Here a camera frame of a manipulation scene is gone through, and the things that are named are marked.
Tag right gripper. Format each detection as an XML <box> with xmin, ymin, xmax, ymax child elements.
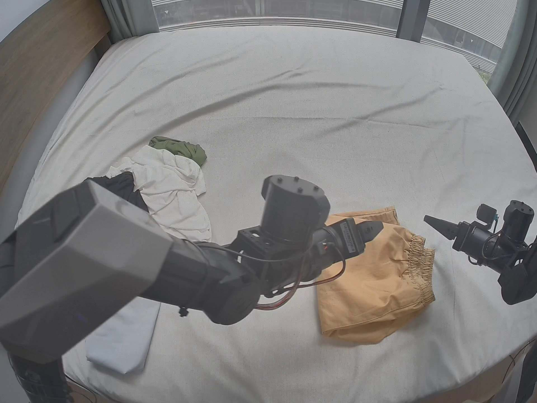
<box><xmin>452</xmin><ymin>221</ymin><xmax>489</xmax><ymax>256</ymax></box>

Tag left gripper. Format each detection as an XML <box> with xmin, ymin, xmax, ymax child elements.
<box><xmin>312</xmin><ymin>219</ymin><xmax>366</xmax><ymax>274</ymax></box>

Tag tan shorts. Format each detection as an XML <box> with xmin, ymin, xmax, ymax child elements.
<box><xmin>315</xmin><ymin>205</ymin><xmax>437</xmax><ymax>346</ymax></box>

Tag bed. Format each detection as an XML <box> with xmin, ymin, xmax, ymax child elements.
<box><xmin>0</xmin><ymin>0</ymin><xmax>537</xmax><ymax>403</ymax></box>

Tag white garment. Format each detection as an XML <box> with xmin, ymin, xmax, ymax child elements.
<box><xmin>105</xmin><ymin>144</ymin><xmax>212</xmax><ymax>242</ymax></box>

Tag grey-green curtain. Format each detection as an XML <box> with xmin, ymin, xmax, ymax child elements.
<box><xmin>487</xmin><ymin>0</ymin><xmax>537</xmax><ymax>121</ymax></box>
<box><xmin>77</xmin><ymin>0</ymin><xmax>162</xmax><ymax>45</ymax></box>

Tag green garment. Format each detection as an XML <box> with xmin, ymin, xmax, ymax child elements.
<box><xmin>149</xmin><ymin>136</ymin><xmax>207</xmax><ymax>168</ymax></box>

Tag black garment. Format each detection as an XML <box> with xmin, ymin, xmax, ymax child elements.
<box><xmin>86</xmin><ymin>172</ymin><xmax>148</xmax><ymax>214</ymax></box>

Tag pale blue garment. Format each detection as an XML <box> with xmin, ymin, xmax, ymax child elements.
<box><xmin>86</xmin><ymin>301</ymin><xmax>160</xmax><ymax>374</ymax></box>

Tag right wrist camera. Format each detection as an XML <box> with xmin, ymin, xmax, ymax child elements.
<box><xmin>477</xmin><ymin>203</ymin><xmax>500</xmax><ymax>226</ymax></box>

